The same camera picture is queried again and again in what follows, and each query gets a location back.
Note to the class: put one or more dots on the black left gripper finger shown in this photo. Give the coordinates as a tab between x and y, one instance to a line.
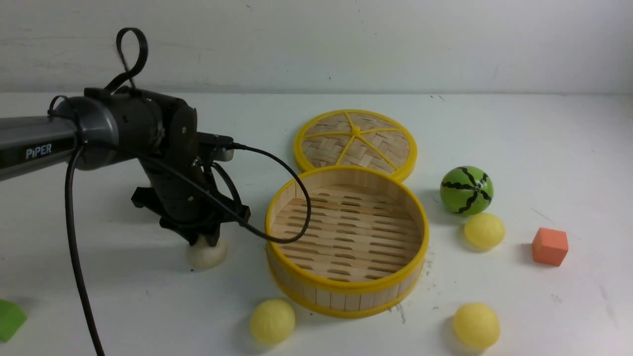
190	233
212	234

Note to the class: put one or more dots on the green foam cube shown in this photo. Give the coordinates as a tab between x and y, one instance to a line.
12	317

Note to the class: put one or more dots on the yellow bun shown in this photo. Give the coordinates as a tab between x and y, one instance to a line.
476	325
484	231
272	321

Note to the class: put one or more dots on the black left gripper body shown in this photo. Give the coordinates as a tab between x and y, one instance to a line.
178	203

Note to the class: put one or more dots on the orange foam cube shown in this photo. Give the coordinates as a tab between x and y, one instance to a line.
549	246

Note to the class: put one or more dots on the woven bamboo steamer lid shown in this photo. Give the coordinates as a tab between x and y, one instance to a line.
357	138

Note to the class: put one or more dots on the white bun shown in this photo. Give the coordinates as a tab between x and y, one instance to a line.
203	256

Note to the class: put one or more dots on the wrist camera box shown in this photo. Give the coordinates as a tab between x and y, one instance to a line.
214	147

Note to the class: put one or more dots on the green toy watermelon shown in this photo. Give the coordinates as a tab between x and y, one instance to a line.
466	190

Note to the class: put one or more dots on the bamboo steamer tray yellow rim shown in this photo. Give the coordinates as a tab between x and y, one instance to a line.
364	249

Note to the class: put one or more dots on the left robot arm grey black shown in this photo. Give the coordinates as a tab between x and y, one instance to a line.
144	122

